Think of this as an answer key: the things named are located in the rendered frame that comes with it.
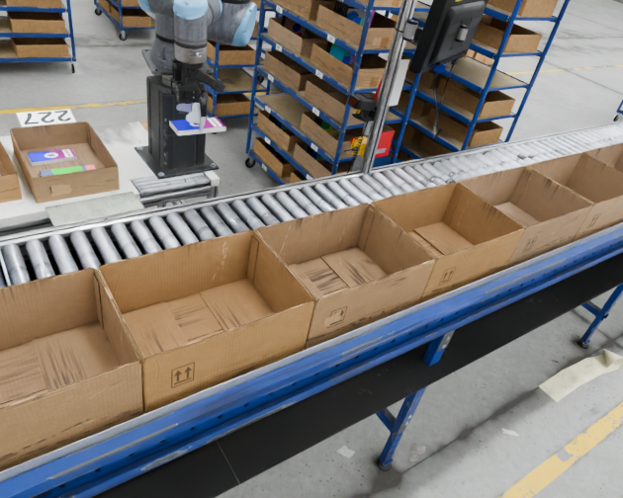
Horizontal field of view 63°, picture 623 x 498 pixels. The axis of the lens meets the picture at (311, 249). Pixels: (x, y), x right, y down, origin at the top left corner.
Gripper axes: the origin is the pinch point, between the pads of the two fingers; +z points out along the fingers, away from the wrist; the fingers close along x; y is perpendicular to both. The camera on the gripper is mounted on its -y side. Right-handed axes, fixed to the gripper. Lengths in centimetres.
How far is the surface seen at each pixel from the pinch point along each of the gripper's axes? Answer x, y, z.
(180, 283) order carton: 51, 26, 16
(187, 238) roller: 11.3, 8.3, 36.0
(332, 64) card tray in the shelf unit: -75, -106, 15
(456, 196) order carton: 50, -72, 13
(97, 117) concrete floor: -248, -20, 113
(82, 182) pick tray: -23.7, 32.8, 29.3
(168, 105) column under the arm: -31.9, -1.8, 8.1
